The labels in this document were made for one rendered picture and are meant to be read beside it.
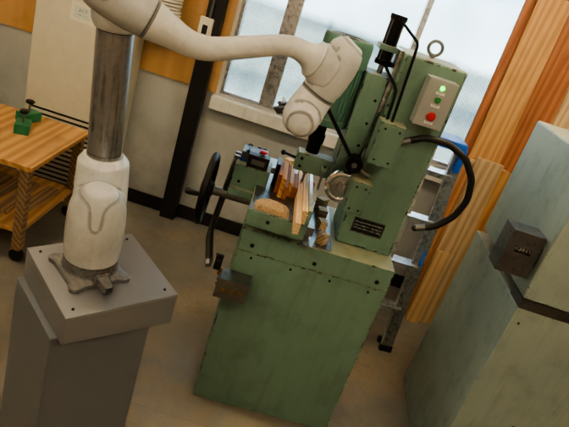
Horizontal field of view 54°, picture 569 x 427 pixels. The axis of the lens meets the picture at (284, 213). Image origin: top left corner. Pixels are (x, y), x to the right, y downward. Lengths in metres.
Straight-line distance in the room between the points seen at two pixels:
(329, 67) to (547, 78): 2.06
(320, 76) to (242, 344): 1.16
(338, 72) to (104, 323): 0.93
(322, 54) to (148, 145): 2.27
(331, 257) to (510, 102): 1.65
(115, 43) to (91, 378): 0.97
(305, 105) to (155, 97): 2.12
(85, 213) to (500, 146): 2.41
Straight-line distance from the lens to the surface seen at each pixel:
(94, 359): 1.78
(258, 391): 2.39
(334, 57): 1.50
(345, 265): 2.04
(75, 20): 3.32
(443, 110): 1.93
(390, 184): 2.04
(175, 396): 2.42
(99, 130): 1.69
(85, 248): 1.62
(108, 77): 1.63
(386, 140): 1.90
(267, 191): 2.07
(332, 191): 2.01
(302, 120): 1.50
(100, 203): 1.57
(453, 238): 3.33
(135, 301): 1.66
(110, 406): 1.96
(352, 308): 2.14
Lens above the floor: 1.67
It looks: 23 degrees down
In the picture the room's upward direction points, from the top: 18 degrees clockwise
